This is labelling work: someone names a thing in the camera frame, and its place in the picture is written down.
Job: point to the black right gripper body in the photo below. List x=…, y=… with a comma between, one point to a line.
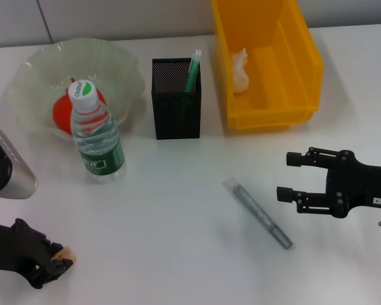
x=358, y=184

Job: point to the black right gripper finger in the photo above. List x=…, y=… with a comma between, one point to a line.
x=314, y=158
x=311, y=201

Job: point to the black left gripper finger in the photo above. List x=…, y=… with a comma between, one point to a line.
x=57, y=270
x=56, y=248

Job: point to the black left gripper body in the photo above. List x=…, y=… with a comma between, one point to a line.
x=16, y=248

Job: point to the small tan eraser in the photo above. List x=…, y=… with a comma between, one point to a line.
x=66, y=253

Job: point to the clear green-label water bottle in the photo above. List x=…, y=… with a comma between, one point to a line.
x=98, y=149

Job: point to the white paper ball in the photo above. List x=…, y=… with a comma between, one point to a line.
x=241, y=73

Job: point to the orange toy fruit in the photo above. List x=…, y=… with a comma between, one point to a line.
x=62, y=114

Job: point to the mint green utility knife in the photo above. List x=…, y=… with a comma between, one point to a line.
x=193, y=71

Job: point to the grey marker pen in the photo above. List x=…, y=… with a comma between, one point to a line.
x=257, y=209

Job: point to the black mesh pen holder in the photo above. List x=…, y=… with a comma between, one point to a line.
x=168, y=120

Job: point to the wavy green glass fruit plate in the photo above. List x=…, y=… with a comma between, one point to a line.
x=38, y=79

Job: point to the yellow plastic bin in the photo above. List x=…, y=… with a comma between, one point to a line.
x=273, y=89

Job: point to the left wrist camera housing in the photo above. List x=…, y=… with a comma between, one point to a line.
x=6, y=165

